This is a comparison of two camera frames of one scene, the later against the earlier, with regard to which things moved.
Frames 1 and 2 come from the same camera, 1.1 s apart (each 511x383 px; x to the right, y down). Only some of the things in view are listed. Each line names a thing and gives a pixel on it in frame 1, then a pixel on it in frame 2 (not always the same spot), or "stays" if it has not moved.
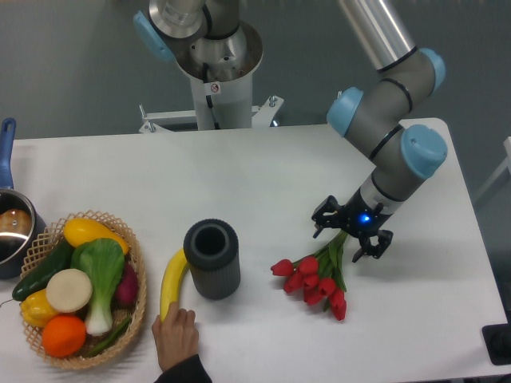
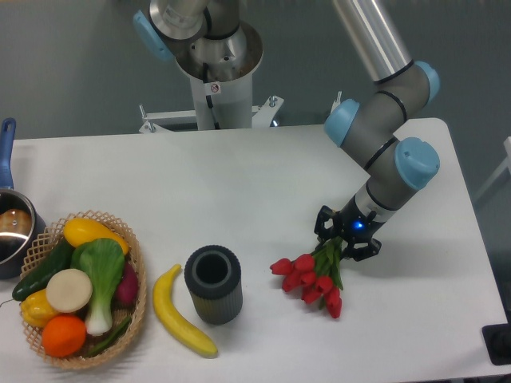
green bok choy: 104,260 stays
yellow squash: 80,230 stays
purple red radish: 126,294 stays
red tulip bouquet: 318,278 stays
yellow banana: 176,268 -> 173,319
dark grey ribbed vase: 211,249 -> 213,274
